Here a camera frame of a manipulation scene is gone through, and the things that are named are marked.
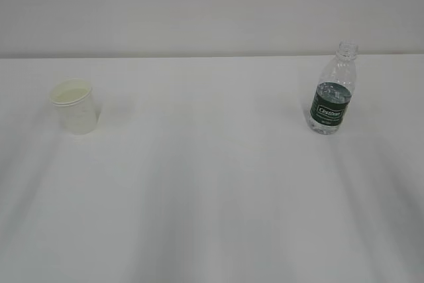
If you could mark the clear green-label water bottle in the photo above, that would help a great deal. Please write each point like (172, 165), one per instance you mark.
(334, 90)

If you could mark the white paper cup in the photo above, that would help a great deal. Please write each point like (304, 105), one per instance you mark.
(72, 99)

